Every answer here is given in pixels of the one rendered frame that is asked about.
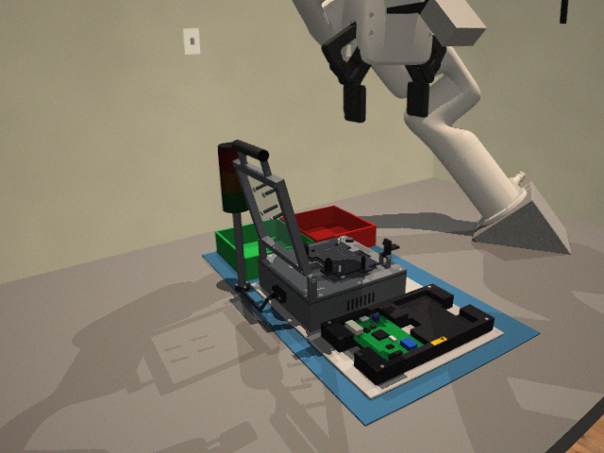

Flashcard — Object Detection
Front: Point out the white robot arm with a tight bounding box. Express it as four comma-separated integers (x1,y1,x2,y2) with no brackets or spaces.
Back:
292,0,527,226

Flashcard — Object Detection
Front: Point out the red bin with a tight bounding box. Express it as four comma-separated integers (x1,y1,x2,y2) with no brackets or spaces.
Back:
295,206,377,247

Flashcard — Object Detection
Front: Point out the green bin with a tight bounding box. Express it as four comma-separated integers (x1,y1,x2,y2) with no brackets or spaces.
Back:
215,223,314,281

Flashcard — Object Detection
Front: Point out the green circuit board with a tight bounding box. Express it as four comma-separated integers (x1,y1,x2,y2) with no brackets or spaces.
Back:
344,312,423,361

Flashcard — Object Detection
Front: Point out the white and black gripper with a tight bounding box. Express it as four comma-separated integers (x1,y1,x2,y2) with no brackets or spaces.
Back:
321,0,446,123

